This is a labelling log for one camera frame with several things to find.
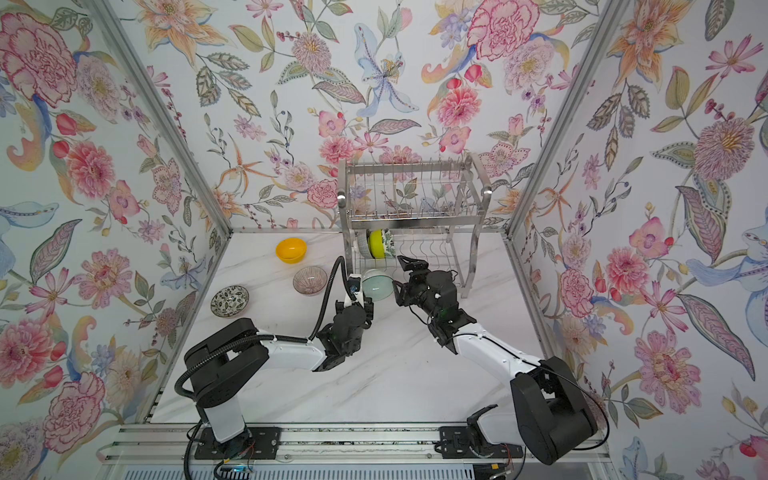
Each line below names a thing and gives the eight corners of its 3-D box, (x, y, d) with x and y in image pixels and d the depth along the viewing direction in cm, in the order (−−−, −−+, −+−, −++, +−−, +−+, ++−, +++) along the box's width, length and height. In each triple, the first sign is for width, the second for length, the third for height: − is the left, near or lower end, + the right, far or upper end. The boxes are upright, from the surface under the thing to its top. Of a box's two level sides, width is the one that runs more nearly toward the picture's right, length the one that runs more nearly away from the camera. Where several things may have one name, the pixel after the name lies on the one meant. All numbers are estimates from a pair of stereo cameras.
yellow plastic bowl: (275, 265, 113) (272, 258, 109) (282, 244, 119) (279, 237, 116) (304, 265, 113) (302, 258, 109) (309, 244, 119) (307, 237, 116)
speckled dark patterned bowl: (218, 322, 97) (211, 314, 94) (212, 303, 102) (206, 295, 98) (254, 305, 101) (249, 298, 98) (246, 288, 106) (242, 280, 102)
